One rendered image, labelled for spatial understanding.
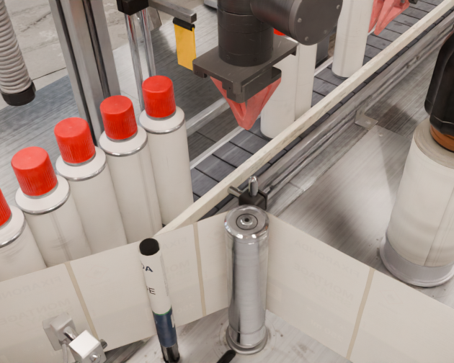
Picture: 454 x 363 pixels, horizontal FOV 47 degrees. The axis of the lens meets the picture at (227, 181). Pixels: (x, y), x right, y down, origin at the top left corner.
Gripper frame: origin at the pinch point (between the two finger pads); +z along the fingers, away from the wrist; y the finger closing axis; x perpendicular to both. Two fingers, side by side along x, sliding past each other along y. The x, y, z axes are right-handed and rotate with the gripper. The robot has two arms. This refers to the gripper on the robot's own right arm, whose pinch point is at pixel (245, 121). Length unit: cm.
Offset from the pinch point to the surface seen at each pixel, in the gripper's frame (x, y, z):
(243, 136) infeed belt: 9.0, 10.5, 13.5
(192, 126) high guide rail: 9.3, 0.1, 5.5
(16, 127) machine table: 45.1, -8.4, 18.8
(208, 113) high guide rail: 9.5, 3.5, 5.4
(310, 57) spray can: 4.1, 19.6, 2.1
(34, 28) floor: 230, 91, 102
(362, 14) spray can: 4.7, 34.4, 1.3
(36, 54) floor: 205, 76, 102
